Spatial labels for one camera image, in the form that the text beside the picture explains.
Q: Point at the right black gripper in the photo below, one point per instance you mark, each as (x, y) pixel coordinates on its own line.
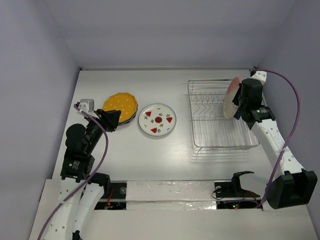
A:
(240, 97)

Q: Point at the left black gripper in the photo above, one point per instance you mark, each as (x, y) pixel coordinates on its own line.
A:
(109, 118)

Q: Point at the yellow dotted plate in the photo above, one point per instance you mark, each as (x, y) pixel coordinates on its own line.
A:
(123, 101)

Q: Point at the blue dotted plate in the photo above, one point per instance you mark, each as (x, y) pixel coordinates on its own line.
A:
(130, 119)

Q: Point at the white plate red rim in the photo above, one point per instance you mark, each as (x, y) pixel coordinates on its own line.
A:
(229, 108)

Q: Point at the white patterned plate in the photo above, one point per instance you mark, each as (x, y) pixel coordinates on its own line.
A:
(157, 120)

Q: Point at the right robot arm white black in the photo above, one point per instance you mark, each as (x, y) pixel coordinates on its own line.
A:
(290, 184)

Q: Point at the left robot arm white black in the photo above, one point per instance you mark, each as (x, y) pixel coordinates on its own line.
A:
(81, 185)

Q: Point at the dark blue plate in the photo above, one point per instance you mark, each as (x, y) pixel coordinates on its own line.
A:
(237, 115)

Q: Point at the clear drip tray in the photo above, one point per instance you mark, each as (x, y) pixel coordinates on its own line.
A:
(220, 140)

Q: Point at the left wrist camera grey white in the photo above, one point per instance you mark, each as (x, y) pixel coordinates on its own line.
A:
(86, 104)

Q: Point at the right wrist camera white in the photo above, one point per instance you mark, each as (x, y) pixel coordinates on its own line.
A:
(259, 75)

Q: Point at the wire dish rack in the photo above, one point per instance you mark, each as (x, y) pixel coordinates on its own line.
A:
(206, 96)

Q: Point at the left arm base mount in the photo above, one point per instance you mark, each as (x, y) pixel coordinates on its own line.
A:
(115, 198)

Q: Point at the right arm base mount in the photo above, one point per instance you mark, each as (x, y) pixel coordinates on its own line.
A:
(229, 194)

